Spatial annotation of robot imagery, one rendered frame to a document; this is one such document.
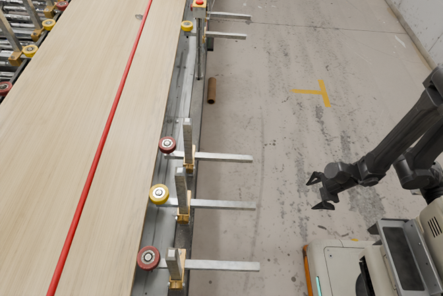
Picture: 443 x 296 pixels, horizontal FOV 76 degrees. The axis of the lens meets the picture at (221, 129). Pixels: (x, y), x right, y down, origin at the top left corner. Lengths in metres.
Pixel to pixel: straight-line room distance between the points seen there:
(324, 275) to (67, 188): 1.41
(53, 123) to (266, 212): 1.50
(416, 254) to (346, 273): 0.79
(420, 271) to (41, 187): 1.41
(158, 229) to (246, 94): 1.79
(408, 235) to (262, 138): 1.59
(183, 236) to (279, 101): 1.88
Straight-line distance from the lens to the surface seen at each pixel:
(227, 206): 1.28
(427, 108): 0.82
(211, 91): 2.75
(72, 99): 1.65
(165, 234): 1.46
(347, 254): 1.98
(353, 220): 2.42
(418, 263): 1.21
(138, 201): 1.23
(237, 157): 1.42
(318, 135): 2.73
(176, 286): 1.18
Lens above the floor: 2.00
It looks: 52 degrees down
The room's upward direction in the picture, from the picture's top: 6 degrees clockwise
